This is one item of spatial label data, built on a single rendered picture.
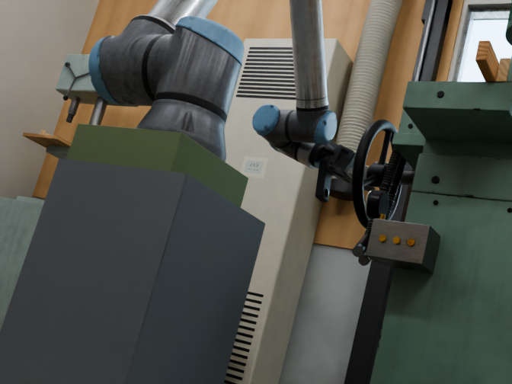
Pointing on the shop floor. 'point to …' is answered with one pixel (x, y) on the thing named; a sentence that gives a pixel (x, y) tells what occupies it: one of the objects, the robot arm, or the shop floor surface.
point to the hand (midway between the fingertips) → (369, 190)
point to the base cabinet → (452, 299)
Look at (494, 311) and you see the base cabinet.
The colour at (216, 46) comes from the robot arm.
